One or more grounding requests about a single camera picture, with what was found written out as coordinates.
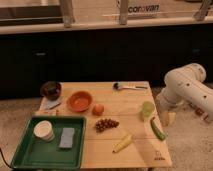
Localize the wooden table board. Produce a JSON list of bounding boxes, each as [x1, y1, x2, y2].
[[34, 81, 173, 169]]

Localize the orange tomato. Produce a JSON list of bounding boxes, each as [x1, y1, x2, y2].
[[92, 104, 104, 116]]

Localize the bunch of red grapes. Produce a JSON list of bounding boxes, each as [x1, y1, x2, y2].
[[95, 119, 119, 132]]

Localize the dark brown bowl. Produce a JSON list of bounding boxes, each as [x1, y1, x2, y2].
[[40, 81, 61, 101]]

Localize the green plastic cup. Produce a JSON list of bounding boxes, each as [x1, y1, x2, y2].
[[141, 101, 155, 120]]

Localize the green plastic tray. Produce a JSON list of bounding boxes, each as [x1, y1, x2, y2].
[[11, 116, 86, 170]]

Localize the grey knife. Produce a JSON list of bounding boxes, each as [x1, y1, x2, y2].
[[42, 100, 61, 110]]

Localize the red bowl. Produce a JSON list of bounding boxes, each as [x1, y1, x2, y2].
[[66, 91, 93, 112]]

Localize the white paper cup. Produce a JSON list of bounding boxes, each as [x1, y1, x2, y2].
[[33, 120, 55, 142]]

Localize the green cucumber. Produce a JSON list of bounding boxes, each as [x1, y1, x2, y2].
[[150, 118, 166, 141]]

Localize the grey sponge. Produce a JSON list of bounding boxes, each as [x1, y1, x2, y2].
[[59, 128, 75, 148]]

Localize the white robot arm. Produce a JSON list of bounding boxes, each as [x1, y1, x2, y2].
[[156, 63, 213, 126]]

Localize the black and silver spoon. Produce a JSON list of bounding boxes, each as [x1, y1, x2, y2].
[[113, 82, 148, 90]]

